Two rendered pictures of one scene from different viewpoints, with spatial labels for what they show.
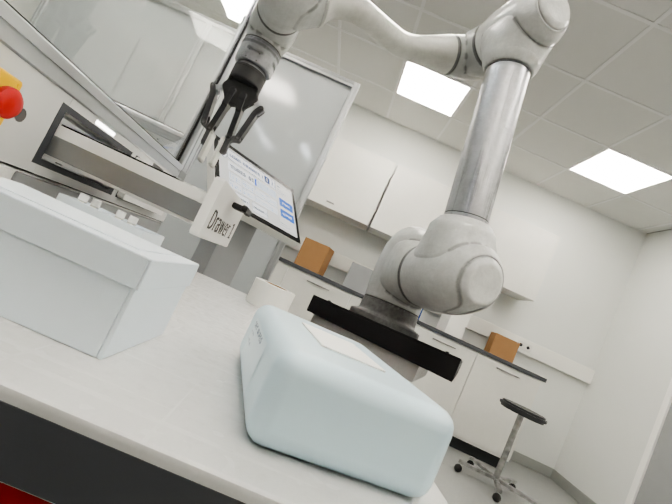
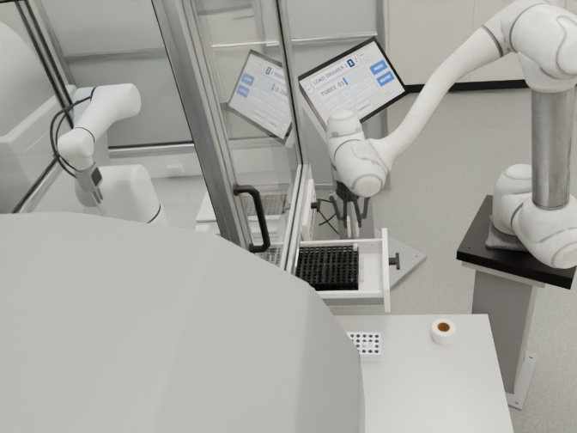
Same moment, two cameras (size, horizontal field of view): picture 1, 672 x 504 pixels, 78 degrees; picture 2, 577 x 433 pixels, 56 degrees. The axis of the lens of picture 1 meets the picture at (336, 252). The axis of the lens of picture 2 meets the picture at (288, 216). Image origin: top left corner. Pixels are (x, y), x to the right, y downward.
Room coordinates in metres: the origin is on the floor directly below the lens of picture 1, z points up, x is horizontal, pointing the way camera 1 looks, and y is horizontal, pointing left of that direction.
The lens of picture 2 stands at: (-0.43, 0.16, 2.15)
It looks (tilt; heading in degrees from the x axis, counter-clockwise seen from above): 38 degrees down; 17
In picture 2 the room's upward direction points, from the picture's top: 11 degrees counter-clockwise
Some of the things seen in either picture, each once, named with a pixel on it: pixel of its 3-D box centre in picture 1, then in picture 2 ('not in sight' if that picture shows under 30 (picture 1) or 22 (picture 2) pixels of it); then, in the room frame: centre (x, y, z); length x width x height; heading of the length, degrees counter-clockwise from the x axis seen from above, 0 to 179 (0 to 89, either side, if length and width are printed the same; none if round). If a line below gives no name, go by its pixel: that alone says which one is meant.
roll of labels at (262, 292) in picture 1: (270, 296); (443, 331); (0.68, 0.07, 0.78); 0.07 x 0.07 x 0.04
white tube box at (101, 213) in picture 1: (109, 228); (361, 346); (0.61, 0.31, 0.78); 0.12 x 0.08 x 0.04; 92
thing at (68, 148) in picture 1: (125, 177); (323, 271); (0.84, 0.45, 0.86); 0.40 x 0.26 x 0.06; 93
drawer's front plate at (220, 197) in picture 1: (222, 217); (385, 268); (0.86, 0.24, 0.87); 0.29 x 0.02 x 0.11; 3
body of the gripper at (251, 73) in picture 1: (242, 88); (349, 188); (0.92, 0.35, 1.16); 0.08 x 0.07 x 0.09; 93
